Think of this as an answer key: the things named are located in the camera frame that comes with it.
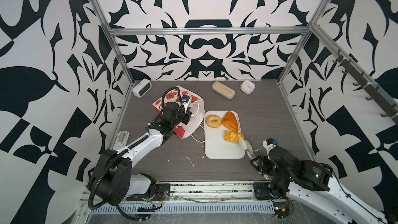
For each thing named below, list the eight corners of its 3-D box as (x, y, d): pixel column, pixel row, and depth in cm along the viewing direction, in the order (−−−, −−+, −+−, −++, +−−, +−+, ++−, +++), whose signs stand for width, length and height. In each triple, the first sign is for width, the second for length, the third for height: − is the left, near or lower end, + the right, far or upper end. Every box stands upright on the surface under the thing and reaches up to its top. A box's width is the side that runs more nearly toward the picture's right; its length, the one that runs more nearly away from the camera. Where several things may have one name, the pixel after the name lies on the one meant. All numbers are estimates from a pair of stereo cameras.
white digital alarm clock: (135, 96, 112) (131, 89, 107) (147, 84, 120) (144, 77, 114) (141, 99, 111) (138, 92, 105) (153, 87, 118) (151, 80, 112)
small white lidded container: (237, 88, 117) (238, 85, 115) (245, 81, 122) (246, 78, 119) (248, 95, 113) (249, 92, 110) (256, 88, 117) (257, 85, 115)
